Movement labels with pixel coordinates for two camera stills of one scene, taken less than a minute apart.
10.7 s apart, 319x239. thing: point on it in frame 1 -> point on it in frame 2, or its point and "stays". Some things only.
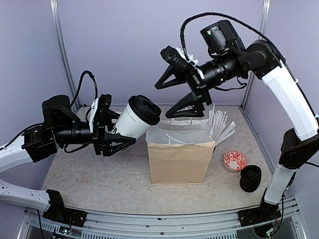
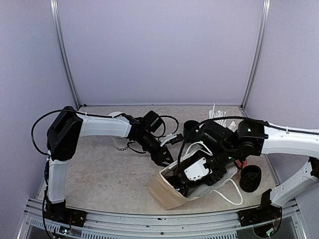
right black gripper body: (194, 80) -> (213, 178)
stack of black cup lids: (250, 178) stays
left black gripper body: (97, 134) -> (155, 155)
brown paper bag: (180, 150) -> (167, 195)
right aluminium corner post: (264, 18) stays
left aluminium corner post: (56, 17) stays
